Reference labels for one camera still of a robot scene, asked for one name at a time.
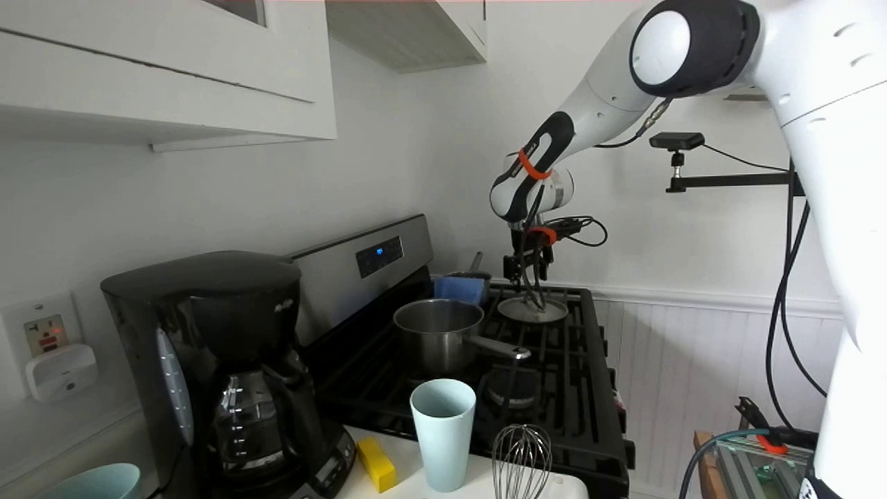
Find white wall outlet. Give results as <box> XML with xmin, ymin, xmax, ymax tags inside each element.
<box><xmin>0</xmin><ymin>291</ymin><xmax>101</xmax><ymax>402</ymax></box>

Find yellow block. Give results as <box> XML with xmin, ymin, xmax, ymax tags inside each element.
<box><xmin>356</xmin><ymin>435</ymin><xmax>402</xmax><ymax>498</ymax></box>

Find large white wall cabinet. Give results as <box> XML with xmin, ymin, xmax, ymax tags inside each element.
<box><xmin>0</xmin><ymin>0</ymin><xmax>339</xmax><ymax>157</ymax></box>

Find metal wire whisk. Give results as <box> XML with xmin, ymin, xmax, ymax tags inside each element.
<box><xmin>489</xmin><ymin>423</ymin><xmax>558</xmax><ymax>499</ymax></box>

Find silver pot lid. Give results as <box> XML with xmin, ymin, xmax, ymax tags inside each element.
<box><xmin>497</xmin><ymin>291</ymin><xmax>572</xmax><ymax>327</ymax></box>

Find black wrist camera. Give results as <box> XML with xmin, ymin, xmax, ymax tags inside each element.
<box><xmin>530</xmin><ymin>215</ymin><xmax>594</xmax><ymax>244</ymax></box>

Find wooden stand with tools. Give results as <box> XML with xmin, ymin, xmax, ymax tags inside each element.
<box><xmin>676</xmin><ymin>396</ymin><xmax>824</xmax><ymax>499</ymax></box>

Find black gas stove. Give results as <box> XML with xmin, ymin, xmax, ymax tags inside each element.
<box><xmin>288</xmin><ymin>215</ymin><xmax>639</xmax><ymax>499</ymax></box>

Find small white wall cabinet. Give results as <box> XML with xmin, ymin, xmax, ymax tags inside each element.
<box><xmin>324</xmin><ymin>0</ymin><xmax>492</xmax><ymax>78</ymax></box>

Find black base cable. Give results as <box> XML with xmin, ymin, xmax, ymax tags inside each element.
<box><xmin>763</xmin><ymin>164</ymin><xmax>831</xmax><ymax>432</ymax></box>

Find black coffee maker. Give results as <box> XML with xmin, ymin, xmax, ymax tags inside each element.
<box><xmin>97</xmin><ymin>251</ymin><xmax>361</xmax><ymax>499</ymax></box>

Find teal plastic cup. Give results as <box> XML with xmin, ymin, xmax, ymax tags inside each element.
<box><xmin>409</xmin><ymin>376</ymin><xmax>481</xmax><ymax>493</ymax></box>

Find white plate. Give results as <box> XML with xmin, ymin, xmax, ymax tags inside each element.
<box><xmin>40</xmin><ymin>462</ymin><xmax>144</xmax><ymax>499</ymax></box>

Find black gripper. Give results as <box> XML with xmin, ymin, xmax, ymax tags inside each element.
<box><xmin>501</xmin><ymin>220</ymin><xmax>561</xmax><ymax>312</ymax></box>

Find large silver long-handled pot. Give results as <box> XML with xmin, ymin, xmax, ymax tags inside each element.
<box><xmin>391</xmin><ymin>297</ymin><xmax>536</xmax><ymax>377</ymax></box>

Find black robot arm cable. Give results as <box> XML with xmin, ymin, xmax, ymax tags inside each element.
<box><xmin>567</xmin><ymin>215</ymin><xmax>612</xmax><ymax>251</ymax></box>

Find black camera on mount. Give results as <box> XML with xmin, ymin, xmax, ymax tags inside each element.
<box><xmin>646</xmin><ymin>130</ymin><xmax>805</xmax><ymax>201</ymax></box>

